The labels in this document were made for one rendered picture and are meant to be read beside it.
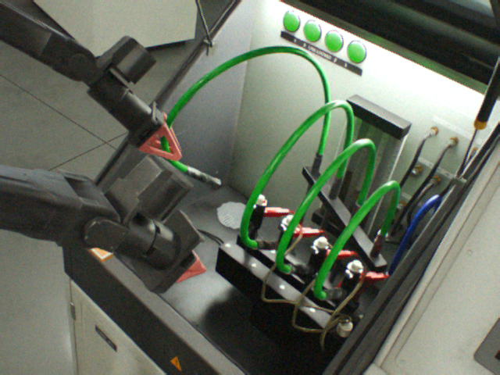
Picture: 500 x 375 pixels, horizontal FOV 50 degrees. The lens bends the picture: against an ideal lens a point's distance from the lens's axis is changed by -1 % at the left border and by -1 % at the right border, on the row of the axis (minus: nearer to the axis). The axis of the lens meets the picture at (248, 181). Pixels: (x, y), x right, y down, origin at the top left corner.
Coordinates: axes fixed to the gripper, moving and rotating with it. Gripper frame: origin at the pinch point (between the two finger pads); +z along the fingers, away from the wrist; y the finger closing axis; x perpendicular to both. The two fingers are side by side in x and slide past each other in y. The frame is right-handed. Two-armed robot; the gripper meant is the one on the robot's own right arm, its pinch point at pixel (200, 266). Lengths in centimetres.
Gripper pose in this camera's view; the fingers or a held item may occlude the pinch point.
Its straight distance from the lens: 82.2
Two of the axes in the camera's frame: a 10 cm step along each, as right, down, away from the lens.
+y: 6.9, -7.2, -0.6
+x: -5.5, -5.7, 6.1
